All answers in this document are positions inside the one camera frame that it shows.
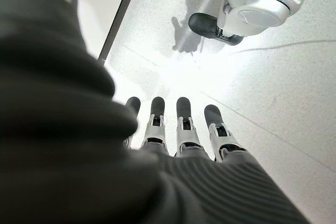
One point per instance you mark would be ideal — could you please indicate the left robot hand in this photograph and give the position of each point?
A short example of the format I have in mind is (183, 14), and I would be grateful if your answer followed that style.
(78, 169)

